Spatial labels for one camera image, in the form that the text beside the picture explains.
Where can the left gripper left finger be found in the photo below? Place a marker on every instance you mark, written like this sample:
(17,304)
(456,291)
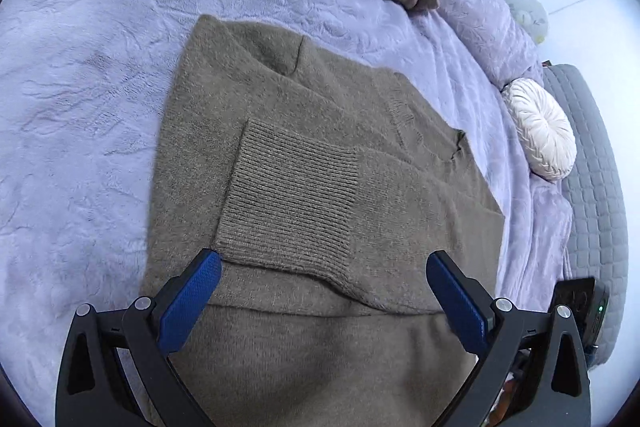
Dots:
(92,386)

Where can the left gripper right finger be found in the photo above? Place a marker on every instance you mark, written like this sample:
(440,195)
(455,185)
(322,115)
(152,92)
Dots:
(554,386)

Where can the grey quilted mattress cover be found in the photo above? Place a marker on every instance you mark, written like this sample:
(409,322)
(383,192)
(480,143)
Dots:
(598,243)

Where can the white floral pillow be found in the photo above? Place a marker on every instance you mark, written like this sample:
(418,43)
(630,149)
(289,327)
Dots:
(532,17)

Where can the lavender embossed bed blanket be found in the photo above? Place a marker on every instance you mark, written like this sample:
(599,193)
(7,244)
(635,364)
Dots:
(84,86)

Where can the olive brown knit sweater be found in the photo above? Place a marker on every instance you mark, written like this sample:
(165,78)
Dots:
(324,184)

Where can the round white pleated cushion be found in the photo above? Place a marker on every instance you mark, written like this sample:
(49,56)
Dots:
(543,128)

